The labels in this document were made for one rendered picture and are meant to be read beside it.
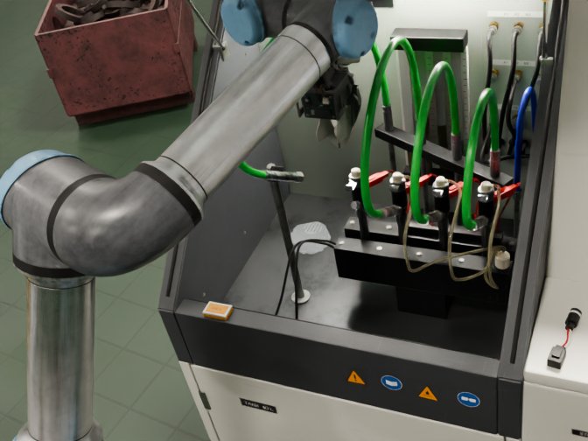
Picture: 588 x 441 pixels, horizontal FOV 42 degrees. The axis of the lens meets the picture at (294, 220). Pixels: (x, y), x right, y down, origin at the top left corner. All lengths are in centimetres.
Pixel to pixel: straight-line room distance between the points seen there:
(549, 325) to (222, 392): 70
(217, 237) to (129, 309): 143
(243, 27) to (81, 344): 47
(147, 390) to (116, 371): 16
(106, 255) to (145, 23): 307
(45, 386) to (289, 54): 53
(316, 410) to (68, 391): 64
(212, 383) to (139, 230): 84
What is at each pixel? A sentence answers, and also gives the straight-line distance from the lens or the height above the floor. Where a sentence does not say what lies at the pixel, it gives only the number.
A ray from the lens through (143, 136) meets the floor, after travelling 400.
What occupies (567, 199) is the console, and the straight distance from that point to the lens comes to 135.
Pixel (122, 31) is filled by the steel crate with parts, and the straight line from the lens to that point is 391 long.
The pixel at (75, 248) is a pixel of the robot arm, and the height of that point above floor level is 147.
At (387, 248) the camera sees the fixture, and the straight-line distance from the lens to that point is 148.
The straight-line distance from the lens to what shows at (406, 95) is 159.
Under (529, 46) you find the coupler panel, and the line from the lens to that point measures 152.
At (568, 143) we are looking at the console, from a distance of 131.
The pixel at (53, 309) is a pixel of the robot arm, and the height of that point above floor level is 135.
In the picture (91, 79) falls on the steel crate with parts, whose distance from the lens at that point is 404.
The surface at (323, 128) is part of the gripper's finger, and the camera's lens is 129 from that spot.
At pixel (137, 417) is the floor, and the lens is 263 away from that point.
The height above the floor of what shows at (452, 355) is 95.
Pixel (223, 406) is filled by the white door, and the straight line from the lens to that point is 170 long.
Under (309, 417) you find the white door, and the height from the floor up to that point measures 70.
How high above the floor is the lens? 197
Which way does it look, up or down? 39 degrees down
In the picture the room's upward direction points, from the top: 12 degrees counter-clockwise
